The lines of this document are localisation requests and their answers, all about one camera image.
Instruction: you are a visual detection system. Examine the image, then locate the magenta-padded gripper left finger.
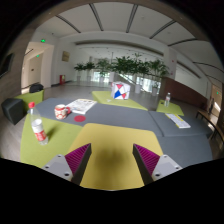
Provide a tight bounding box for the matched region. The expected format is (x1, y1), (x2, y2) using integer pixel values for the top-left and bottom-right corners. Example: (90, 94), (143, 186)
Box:
(41, 143), (93, 186)

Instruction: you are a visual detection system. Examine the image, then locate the small clear water bottle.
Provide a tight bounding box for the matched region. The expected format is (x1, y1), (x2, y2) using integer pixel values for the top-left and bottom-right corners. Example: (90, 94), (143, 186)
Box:
(164, 92), (172, 108)

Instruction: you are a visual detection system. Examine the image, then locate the green seat block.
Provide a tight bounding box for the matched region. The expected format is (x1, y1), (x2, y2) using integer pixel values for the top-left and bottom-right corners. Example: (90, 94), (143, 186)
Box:
(14, 89), (45, 113)

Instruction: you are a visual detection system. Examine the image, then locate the white and yellow booklet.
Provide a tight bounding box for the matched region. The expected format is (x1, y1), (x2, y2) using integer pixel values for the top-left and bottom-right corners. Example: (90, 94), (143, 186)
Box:
(165, 113), (192, 129)

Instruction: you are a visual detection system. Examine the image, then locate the black wall screen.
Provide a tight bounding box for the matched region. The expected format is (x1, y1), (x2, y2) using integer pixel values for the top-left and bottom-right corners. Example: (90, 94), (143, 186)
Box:
(0, 52), (15, 79)

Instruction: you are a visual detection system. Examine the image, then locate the black bag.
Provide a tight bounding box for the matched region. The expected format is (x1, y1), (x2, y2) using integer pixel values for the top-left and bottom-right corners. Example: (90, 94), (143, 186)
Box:
(28, 82), (45, 94)

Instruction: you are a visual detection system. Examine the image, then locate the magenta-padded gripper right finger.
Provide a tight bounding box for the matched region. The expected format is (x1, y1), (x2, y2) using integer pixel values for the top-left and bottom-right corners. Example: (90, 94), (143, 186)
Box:
(132, 143), (184, 186)

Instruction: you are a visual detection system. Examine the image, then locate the clear red-capped water bottle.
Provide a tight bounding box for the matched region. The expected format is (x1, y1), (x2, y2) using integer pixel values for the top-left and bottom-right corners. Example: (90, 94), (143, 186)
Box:
(27, 101), (49, 146)

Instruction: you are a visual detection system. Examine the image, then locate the small green block table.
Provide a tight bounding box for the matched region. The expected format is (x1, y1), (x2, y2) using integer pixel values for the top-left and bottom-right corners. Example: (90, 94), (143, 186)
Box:
(155, 99), (185, 117)

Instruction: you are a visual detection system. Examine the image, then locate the flat round red coaster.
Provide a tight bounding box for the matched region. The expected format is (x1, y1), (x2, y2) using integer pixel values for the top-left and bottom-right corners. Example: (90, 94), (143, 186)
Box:
(73, 114), (87, 123)

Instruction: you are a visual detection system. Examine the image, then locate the red and white mug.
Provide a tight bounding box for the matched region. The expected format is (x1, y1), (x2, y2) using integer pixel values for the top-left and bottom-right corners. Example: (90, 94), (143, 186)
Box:
(54, 103), (72, 121)

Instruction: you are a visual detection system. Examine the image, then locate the dark grey seat block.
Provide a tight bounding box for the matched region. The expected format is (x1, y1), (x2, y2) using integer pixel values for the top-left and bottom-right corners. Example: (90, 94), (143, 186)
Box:
(0, 97), (25, 126)

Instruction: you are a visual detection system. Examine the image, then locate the row of potted plants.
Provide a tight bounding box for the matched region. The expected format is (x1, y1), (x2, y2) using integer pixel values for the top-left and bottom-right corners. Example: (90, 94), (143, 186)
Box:
(73, 53), (171, 94)

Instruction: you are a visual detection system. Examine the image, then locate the framed wall picture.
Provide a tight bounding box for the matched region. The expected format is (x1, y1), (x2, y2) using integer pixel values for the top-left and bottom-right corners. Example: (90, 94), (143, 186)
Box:
(61, 50), (71, 63)

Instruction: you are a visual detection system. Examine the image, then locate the printed magazine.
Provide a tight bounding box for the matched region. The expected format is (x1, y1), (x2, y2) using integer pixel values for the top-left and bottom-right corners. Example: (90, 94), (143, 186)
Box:
(65, 98), (98, 115)

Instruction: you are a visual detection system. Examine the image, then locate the white red blue geometric box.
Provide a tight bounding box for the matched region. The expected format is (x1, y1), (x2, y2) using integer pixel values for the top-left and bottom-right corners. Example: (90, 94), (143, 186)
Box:
(110, 81), (132, 101)

